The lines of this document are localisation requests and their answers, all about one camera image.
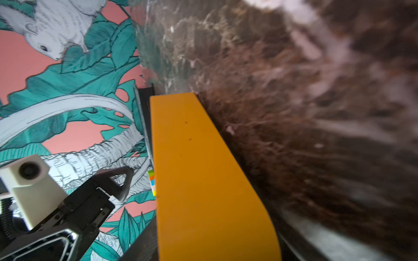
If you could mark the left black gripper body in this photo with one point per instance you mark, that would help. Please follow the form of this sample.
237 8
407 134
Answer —
64 235

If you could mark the yellow rectangular alarm clock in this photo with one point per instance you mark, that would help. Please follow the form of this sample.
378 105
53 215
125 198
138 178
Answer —
207 210

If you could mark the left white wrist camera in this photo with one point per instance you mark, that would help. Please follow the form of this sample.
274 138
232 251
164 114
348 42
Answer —
35 192

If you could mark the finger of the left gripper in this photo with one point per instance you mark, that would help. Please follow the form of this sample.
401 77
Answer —
115 182

